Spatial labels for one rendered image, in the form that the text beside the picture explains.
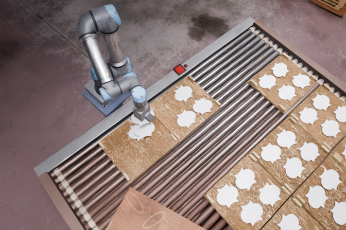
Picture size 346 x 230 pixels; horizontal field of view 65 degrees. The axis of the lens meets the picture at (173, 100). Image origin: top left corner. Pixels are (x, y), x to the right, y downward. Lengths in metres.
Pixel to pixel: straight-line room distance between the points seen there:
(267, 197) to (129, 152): 0.91
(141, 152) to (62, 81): 1.78
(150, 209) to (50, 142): 1.67
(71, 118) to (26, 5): 1.85
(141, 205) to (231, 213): 0.54
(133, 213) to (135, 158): 0.35
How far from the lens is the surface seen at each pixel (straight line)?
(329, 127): 2.20
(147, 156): 1.82
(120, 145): 1.86
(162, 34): 3.58
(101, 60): 1.52
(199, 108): 1.95
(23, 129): 3.23
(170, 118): 1.91
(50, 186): 1.89
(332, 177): 2.07
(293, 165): 1.98
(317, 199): 1.99
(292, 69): 2.35
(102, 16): 1.57
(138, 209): 1.66
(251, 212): 1.82
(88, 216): 1.82
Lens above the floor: 2.68
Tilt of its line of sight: 62 degrees down
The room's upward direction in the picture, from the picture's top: 4 degrees clockwise
